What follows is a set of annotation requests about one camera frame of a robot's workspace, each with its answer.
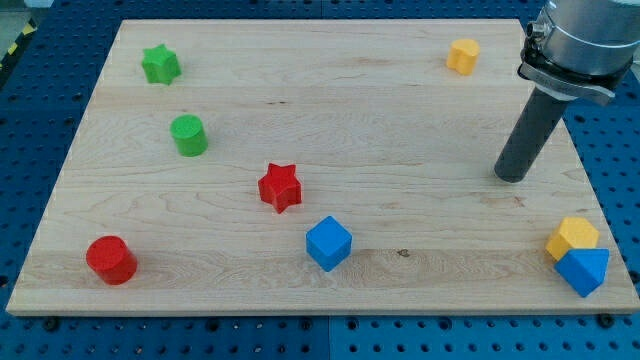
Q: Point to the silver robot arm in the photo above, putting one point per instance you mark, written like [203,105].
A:
[581,48]

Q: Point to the light wooden board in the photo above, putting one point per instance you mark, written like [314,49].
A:
[395,146]

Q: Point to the red star block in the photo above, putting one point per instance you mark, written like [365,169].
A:
[280,187]

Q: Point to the blue cube block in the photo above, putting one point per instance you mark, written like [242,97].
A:
[328,243]

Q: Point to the green cylinder block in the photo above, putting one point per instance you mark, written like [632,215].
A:
[189,136]

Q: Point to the yellow heart block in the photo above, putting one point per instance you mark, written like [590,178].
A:
[463,55]

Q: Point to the green star block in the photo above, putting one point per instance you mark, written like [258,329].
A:
[160,65]

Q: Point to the red cylinder block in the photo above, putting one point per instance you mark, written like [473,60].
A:
[111,260]

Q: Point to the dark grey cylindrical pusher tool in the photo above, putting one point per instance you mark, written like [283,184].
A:
[535,125]

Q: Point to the yellow hexagon block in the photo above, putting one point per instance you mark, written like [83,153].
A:
[571,233]

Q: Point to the blue triangular prism block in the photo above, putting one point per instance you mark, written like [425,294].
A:
[584,269]

